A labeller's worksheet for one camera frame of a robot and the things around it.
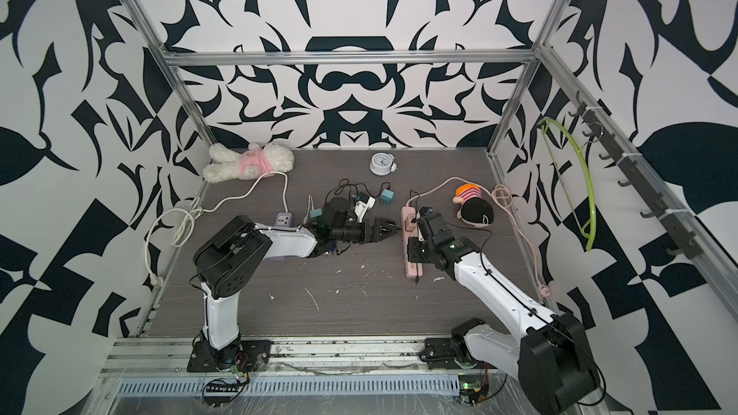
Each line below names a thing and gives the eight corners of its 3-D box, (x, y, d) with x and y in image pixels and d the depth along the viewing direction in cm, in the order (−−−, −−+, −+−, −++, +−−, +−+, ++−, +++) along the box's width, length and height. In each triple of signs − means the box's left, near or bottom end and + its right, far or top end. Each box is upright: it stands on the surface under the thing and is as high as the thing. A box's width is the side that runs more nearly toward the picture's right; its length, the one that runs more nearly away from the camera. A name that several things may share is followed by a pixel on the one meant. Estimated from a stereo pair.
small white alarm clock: (370, 175, 114) (370, 168, 111) (370, 159, 119) (370, 152, 116) (396, 175, 114) (397, 168, 111) (395, 159, 119) (395, 152, 116)
